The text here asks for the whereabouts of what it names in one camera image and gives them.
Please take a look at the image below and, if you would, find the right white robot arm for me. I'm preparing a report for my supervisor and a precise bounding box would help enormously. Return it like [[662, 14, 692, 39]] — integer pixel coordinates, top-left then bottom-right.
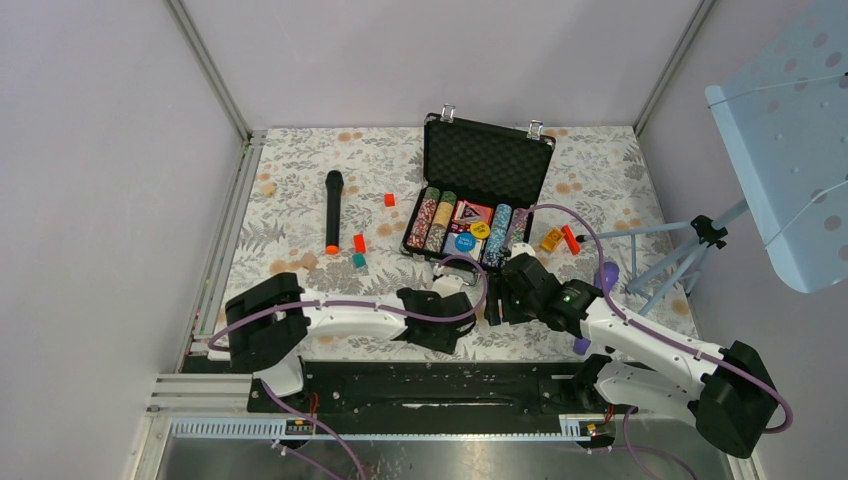
[[487, 252, 779, 459]]

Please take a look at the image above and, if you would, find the floral table mat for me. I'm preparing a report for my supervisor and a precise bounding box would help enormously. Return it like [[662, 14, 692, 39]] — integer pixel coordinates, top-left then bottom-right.
[[206, 127, 707, 364]]

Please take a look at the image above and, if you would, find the yellow block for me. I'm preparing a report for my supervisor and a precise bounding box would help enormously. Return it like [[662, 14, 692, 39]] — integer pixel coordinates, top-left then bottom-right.
[[540, 228, 564, 253]]

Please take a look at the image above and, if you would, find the blue small blind button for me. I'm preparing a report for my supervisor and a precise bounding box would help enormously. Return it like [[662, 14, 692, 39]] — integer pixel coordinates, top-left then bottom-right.
[[454, 232, 477, 253]]

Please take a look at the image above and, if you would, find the light blue music stand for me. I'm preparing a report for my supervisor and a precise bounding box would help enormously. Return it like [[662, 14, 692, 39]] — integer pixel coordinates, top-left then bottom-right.
[[576, 0, 848, 319]]

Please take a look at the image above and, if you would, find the purple cable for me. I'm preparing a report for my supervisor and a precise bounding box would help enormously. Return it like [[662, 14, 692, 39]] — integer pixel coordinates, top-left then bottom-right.
[[523, 203, 795, 480], [207, 254, 490, 480]]

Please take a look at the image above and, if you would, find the black poker case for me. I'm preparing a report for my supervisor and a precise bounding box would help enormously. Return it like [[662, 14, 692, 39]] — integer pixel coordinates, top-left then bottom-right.
[[400, 104, 556, 261]]

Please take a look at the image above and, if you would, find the black cylinder orange cap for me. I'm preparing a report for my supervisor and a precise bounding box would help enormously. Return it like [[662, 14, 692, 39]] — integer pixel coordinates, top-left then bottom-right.
[[325, 170, 344, 255]]

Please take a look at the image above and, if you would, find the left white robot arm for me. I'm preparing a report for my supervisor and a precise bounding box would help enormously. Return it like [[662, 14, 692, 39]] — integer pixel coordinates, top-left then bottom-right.
[[208, 273, 477, 411]]

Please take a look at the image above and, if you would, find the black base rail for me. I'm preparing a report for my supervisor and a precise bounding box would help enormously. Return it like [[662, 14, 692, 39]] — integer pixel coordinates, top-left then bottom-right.
[[282, 361, 628, 435]]

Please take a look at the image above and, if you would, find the yellow big blind button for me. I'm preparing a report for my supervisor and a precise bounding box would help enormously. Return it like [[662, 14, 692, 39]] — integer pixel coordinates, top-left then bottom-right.
[[469, 221, 491, 240]]

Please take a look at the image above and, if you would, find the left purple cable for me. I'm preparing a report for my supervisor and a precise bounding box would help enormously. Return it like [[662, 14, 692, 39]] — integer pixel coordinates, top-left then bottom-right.
[[207, 254, 490, 480]]

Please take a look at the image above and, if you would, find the long red block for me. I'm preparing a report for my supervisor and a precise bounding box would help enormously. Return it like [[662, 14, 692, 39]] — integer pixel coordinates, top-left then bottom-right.
[[353, 234, 367, 254]]

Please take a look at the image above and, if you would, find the red lego piece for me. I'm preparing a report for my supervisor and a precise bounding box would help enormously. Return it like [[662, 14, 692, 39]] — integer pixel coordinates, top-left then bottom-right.
[[561, 225, 581, 255]]

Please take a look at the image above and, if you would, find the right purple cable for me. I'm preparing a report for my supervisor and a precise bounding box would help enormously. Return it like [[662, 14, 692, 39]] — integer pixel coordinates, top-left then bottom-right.
[[523, 203, 795, 480]]

